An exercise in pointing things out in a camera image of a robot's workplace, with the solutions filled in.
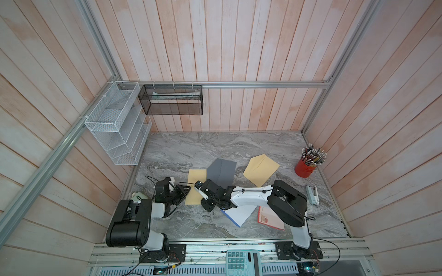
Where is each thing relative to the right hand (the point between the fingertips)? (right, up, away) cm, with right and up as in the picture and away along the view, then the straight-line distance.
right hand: (203, 201), depth 90 cm
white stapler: (+58, +4, -1) cm, 58 cm away
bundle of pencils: (+57, +24, -4) cm, 61 cm away
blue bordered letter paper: (+19, -5, -5) cm, 20 cm away
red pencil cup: (+55, +17, +3) cm, 58 cm away
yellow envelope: (-5, +3, 0) cm, 5 cm away
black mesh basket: (-20, +59, +15) cm, 64 cm away
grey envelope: (+10, +14, +12) cm, 21 cm away
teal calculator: (+18, -19, -20) cm, 33 cm away
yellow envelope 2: (+34, +16, +12) cm, 39 cm away
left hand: (-7, +6, +3) cm, 9 cm away
